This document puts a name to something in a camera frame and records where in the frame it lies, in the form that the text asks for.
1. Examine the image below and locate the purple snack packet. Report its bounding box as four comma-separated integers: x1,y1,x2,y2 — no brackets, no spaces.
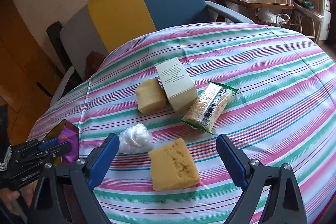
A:
58,127,79,165

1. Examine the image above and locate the white plastic ball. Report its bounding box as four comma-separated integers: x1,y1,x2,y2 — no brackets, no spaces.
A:
118,123,153,155

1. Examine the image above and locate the cereal bar packet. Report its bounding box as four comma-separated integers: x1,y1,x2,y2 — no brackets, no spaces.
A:
181,81,238,135

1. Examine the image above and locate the yellow sponge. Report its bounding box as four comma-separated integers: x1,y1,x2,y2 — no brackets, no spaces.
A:
149,138,200,192
135,79,167,114

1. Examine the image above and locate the cream cardboard box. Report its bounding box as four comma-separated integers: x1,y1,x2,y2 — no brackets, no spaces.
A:
155,57,198,113

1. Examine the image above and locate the gold tin box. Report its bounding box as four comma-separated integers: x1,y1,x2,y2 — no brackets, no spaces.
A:
42,119,79,166

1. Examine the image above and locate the wooden wardrobe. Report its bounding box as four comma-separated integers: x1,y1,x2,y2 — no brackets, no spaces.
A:
1,0,62,144

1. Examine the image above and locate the striped tablecloth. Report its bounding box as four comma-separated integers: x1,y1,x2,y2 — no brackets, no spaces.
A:
29,23,335,223

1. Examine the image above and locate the dark red cushion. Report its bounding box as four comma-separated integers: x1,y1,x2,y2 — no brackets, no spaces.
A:
85,52,106,80

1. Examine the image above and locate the wooden side table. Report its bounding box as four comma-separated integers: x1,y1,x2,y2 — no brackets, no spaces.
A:
215,0,294,23

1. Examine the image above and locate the grey yellow blue armchair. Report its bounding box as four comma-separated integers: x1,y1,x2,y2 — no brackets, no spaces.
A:
46,0,252,105

